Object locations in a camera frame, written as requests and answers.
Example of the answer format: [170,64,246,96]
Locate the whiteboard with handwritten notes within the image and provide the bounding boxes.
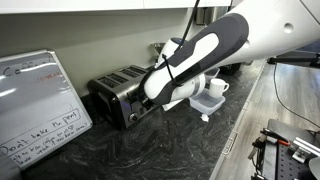
[0,49,94,171]

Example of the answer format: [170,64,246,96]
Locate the large clear plastic container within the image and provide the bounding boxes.
[203,67,222,83]

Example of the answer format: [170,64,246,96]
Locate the stainless steel funnel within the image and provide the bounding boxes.
[149,42,167,56]

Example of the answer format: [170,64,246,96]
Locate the white upper cabinet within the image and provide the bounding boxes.
[0,0,234,14]

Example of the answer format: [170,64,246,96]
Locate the clamp with orange black handle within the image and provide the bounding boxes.
[247,127,292,158]

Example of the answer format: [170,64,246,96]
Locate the silver drawer handle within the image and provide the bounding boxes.
[221,130,239,156]
[242,99,252,111]

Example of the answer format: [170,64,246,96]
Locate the black perforated breadboard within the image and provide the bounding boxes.
[261,142,320,180]

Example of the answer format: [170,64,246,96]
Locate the tall white ceramic cup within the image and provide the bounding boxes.
[208,77,231,99]

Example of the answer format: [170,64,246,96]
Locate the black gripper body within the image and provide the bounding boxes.
[136,81,150,108]

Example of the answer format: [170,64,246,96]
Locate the aluminium bracket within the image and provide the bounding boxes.
[287,136,320,165]

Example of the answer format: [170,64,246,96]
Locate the thin black hanging cable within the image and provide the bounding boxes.
[273,62,320,130]

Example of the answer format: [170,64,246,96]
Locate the black and steel four-slot toaster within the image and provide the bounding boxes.
[87,64,160,131]

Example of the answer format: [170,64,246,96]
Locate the small clear plastic container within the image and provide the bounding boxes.
[188,87,227,117]

